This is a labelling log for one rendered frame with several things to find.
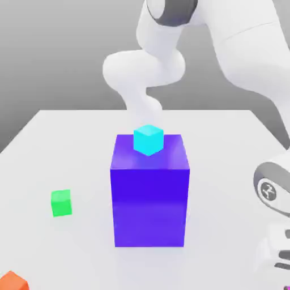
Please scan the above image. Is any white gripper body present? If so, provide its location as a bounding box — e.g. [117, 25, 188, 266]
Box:
[272, 260, 290, 274]

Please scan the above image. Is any large purple box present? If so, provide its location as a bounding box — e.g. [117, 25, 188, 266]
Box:
[110, 134, 190, 248]

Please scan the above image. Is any small cyan cube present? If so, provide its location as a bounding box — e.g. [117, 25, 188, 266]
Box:
[133, 123, 164, 157]

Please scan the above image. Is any small orange cube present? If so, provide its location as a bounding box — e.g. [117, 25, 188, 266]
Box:
[0, 270, 30, 290]

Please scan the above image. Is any small green cube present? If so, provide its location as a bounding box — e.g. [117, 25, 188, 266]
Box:
[50, 189, 73, 218]

